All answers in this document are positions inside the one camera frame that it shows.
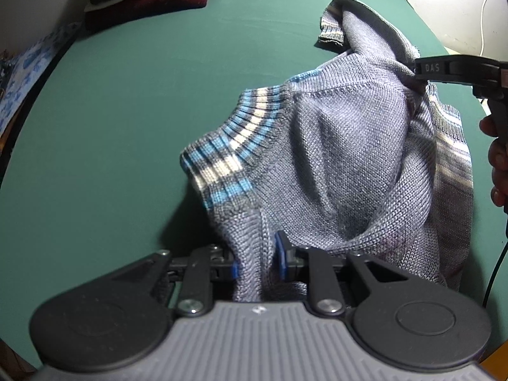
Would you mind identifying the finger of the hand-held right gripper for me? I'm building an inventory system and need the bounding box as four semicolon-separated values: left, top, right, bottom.
413;57;448;86

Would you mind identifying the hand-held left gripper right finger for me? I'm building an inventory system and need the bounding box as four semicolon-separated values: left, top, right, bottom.
275;230;415;318

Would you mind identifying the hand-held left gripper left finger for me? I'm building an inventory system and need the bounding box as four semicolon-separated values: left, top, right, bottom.
107;246;240;320

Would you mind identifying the grey knit sweater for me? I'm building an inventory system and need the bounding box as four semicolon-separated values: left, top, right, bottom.
180;0;475;302

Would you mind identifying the person's right hand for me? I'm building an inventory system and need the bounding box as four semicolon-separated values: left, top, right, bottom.
479;116;508;208

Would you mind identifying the green table mat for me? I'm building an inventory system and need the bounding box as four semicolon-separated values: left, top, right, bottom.
0;0;508;368

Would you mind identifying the blue floral cloth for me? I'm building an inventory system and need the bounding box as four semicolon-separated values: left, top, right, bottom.
0;22;80;136

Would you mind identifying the white cable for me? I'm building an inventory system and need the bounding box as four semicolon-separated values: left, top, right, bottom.
478;0;495;56

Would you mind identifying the black cable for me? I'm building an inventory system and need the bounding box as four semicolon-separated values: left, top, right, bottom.
482;238;508;309

